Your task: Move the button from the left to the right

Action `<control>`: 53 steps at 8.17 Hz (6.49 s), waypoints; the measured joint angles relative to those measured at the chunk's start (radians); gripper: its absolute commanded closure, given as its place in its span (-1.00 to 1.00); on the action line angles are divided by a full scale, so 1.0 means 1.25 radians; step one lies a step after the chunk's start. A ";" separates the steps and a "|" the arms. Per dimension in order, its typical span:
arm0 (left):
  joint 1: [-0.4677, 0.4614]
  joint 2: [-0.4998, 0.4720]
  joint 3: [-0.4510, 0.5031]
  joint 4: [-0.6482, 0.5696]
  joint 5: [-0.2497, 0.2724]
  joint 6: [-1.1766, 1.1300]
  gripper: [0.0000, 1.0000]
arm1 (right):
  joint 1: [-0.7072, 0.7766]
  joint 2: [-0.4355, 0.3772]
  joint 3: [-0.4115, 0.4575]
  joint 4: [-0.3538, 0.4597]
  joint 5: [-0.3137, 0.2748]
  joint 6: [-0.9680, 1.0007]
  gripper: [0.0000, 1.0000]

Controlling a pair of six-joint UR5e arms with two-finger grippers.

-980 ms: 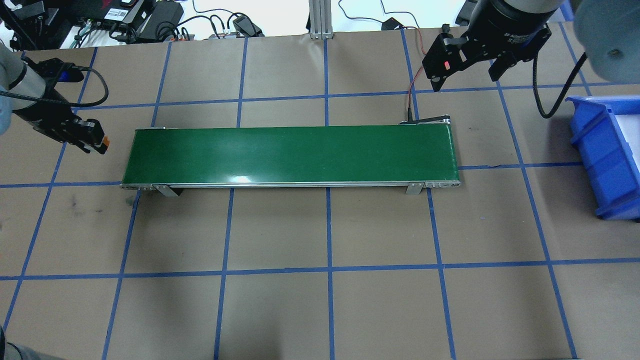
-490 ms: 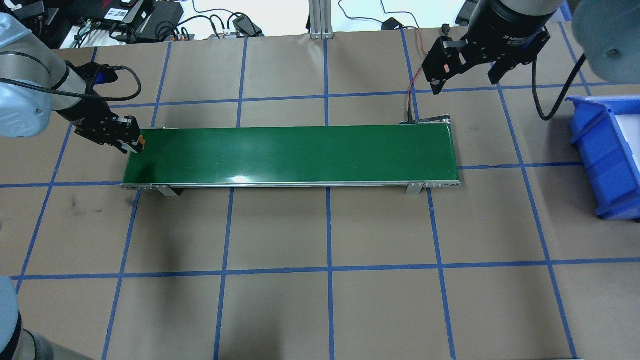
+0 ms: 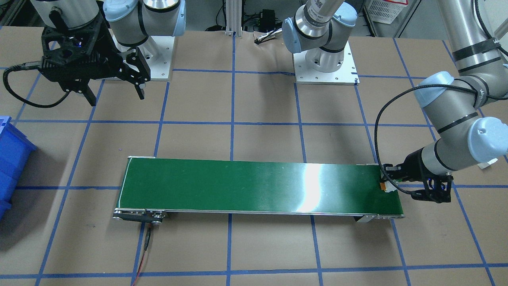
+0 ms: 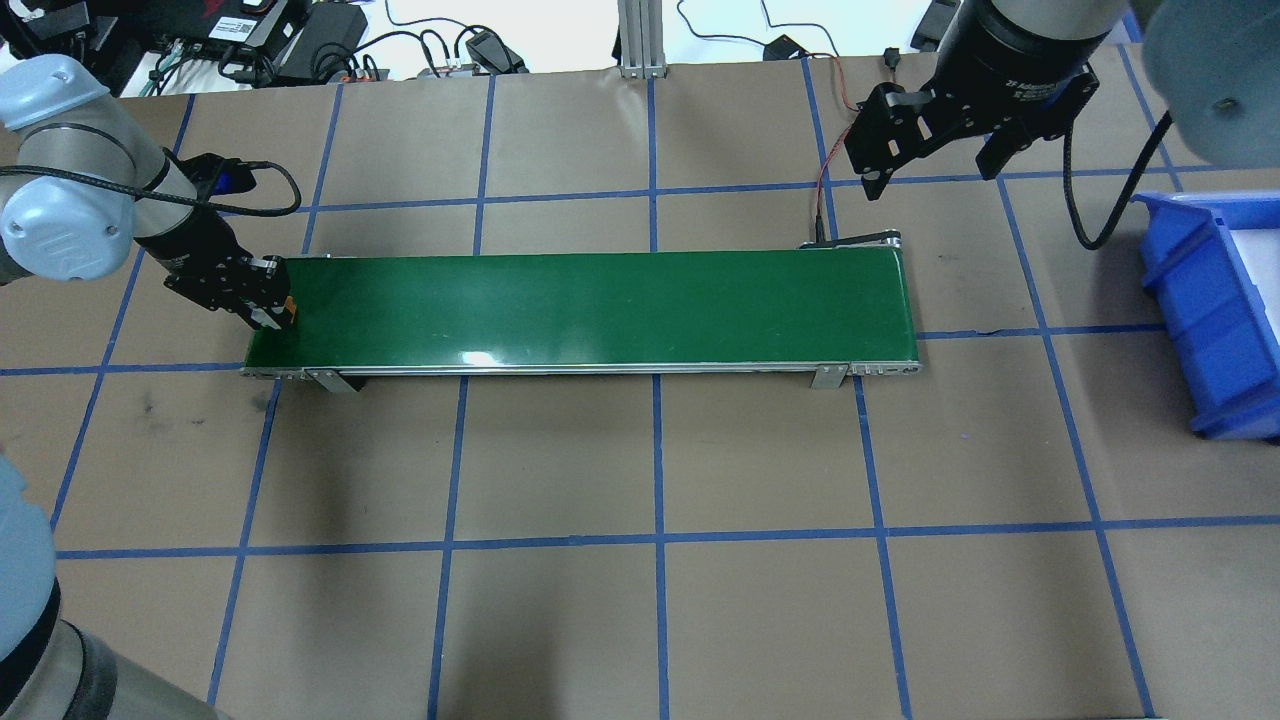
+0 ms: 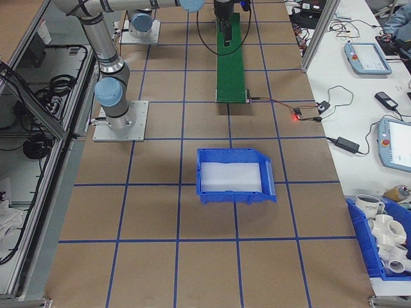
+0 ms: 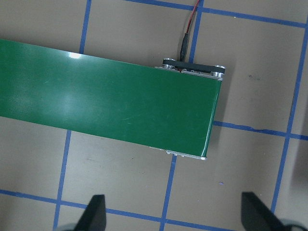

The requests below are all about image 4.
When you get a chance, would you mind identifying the black electronics box with label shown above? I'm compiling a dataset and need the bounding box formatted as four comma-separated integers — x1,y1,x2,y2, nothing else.
170,0,306,73

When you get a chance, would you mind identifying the plain black electronics box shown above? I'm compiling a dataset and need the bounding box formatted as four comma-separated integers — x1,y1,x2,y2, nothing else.
285,5,371,79

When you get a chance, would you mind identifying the blue plastic bin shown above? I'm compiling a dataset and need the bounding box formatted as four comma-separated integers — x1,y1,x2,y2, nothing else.
1130,190,1280,443

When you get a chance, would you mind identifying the black power adapter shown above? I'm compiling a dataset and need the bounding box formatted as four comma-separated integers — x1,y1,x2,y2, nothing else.
465,28,529,76

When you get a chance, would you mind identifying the green belt conveyor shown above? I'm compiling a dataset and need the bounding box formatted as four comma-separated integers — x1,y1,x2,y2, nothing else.
240,232,923,393

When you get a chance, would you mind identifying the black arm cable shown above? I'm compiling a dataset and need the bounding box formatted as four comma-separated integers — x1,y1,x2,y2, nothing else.
1062,110,1173,251
0,160,303,218

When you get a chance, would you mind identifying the red black conveyor power wire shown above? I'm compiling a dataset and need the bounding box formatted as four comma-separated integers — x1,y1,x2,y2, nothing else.
812,50,843,246

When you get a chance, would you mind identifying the aluminium frame post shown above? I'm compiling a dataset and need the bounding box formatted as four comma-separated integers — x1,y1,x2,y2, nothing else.
617,0,669,81

